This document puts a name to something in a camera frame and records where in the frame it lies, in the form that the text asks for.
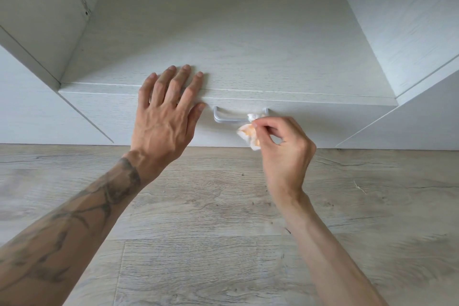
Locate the person's right forearm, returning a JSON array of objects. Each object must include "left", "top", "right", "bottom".
[{"left": 279, "top": 193, "right": 390, "bottom": 306}]

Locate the person's left hand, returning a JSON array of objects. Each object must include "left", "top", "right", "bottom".
[{"left": 121, "top": 64, "right": 207, "bottom": 189}]

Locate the person's right hand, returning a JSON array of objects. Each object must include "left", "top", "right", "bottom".
[{"left": 251, "top": 116, "right": 317, "bottom": 211}]

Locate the person's left forearm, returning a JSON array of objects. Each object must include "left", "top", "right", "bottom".
[{"left": 0, "top": 151, "right": 151, "bottom": 306}]

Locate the white stained wipe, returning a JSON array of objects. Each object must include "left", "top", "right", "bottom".
[{"left": 236, "top": 112, "right": 268, "bottom": 152}]

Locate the low white wooden cabinet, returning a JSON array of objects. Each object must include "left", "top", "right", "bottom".
[{"left": 0, "top": 0, "right": 459, "bottom": 151}]

